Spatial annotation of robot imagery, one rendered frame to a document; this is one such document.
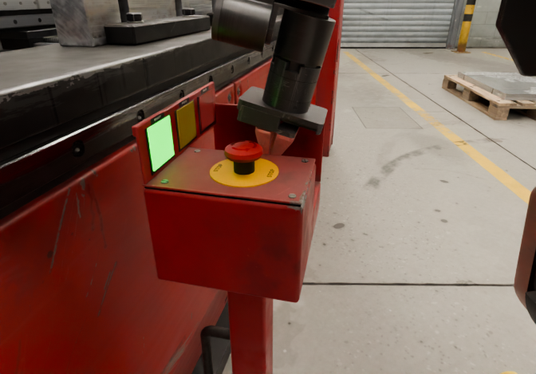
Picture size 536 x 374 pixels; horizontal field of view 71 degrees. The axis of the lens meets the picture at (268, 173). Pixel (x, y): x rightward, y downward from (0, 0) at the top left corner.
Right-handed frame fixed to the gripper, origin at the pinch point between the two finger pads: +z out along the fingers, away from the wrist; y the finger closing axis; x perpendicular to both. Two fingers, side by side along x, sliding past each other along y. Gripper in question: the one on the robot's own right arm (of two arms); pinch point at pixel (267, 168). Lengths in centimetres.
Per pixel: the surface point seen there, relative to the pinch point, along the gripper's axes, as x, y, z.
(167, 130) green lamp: 9.7, 10.2, -5.8
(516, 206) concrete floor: -138, -111, 50
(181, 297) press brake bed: -4.0, 9.4, 33.7
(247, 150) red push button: 10.8, 1.3, -7.0
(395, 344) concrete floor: -41, -47, 65
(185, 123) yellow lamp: 5.4, 10.0, -5.1
